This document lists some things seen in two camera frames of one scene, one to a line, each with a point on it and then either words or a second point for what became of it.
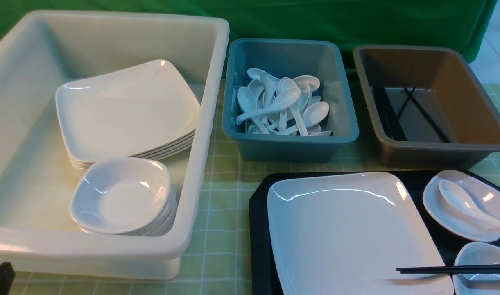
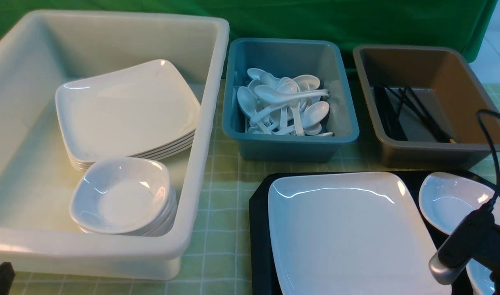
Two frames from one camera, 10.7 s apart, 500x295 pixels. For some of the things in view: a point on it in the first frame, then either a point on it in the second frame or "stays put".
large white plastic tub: x=30 y=182 stays put
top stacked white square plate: x=124 y=115 stays put
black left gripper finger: x=0 y=282 stays put
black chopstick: x=482 y=272 -> x=428 y=115
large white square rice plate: x=345 y=233 stays put
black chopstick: x=458 y=267 -> x=439 y=132
